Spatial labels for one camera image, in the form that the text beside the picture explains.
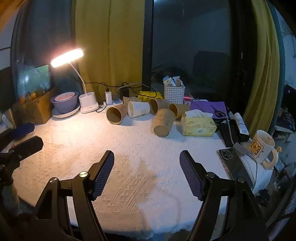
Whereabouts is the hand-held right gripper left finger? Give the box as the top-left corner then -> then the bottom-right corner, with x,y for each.
23,150 -> 115,241

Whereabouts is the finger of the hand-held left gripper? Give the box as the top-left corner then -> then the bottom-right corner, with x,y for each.
0,122 -> 35,145
0,136 -> 44,186

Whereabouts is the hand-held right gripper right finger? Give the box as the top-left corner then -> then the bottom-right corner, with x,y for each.
179,150 -> 270,241

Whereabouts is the brown paper cup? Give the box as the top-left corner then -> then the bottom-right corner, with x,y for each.
122,96 -> 139,107
148,98 -> 170,115
151,108 -> 176,138
169,103 -> 190,119
106,104 -> 128,125

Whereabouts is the white paper cup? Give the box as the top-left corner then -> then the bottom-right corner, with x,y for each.
128,101 -> 151,118

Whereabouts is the cardboard box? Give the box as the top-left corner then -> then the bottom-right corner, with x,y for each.
13,87 -> 58,124

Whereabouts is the white embossed tablecloth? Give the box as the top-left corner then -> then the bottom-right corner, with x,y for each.
11,102 -> 269,234

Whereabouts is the smartphone with clear case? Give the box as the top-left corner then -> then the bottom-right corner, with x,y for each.
217,148 -> 256,186

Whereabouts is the purple bowl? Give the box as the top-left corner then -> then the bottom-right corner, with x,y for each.
50,91 -> 79,113

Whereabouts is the yellow-green tissue pack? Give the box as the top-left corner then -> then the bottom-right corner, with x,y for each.
181,110 -> 217,137

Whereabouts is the white plate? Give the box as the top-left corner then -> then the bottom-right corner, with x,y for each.
51,104 -> 80,119

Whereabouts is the clear plastic bag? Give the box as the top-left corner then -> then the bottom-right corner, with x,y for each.
17,58 -> 51,98

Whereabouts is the black long box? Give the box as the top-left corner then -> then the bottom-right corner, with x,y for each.
218,120 -> 250,147

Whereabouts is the pink-rimmed white bowl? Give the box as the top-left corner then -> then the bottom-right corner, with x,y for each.
55,92 -> 75,102

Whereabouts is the white power strip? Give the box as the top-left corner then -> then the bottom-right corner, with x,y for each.
105,99 -> 123,107

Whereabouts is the white tube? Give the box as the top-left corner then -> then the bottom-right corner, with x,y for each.
234,113 -> 250,136

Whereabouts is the cream mug with bear print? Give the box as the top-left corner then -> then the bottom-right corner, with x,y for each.
248,130 -> 279,170

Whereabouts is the white plastic basket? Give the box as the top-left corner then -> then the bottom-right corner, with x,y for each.
164,84 -> 186,104

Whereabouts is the white desk lamp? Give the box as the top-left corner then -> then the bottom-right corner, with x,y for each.
50,47 -> 99,114

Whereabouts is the yellow snack packet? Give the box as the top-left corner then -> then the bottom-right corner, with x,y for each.
138,91 -> 164,102

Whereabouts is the sachets bundle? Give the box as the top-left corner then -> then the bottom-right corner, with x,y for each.
162,75 -> 184,87

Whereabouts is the yellow curtain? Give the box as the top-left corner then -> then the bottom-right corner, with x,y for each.
72,0 -> 148,98
243,0 -> 281,132

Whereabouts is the black cable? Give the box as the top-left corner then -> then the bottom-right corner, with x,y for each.
84,82 -> 158,113

